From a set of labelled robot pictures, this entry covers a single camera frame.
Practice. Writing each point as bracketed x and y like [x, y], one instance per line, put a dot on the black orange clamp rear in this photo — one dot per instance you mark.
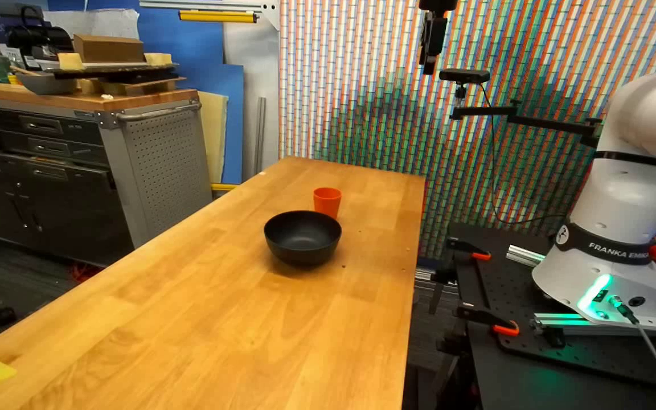
[471, 248]

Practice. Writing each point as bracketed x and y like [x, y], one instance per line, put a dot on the grey metal tool cabinet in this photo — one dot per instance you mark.
[94, 178]

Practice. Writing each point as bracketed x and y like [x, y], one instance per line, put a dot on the orange plastic cup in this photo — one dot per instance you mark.
[326, 201]

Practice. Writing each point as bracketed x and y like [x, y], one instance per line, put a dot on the black camera on mount arm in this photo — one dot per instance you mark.
[512, 113]

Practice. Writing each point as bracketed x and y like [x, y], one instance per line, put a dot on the black orange clamp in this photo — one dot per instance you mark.
[497, 324]
[471, 248]

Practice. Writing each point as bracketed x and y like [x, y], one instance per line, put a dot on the stack of wooden boards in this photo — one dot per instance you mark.
[94, 64]

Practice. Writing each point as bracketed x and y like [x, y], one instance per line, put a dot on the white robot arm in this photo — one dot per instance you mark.
[600, 263]

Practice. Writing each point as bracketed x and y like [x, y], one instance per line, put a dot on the black bowl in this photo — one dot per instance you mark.
[301, 238]

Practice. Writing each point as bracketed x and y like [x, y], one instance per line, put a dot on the black hanging camera device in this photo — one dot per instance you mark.
[434, 28]

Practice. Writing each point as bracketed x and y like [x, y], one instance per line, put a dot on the black orange clamp front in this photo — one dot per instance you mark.
[497, 324]

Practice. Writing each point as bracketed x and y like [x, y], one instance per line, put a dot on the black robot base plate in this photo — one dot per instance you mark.
[557, 360]

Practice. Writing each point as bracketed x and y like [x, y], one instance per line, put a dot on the blue foam board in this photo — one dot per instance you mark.
[202, 58]

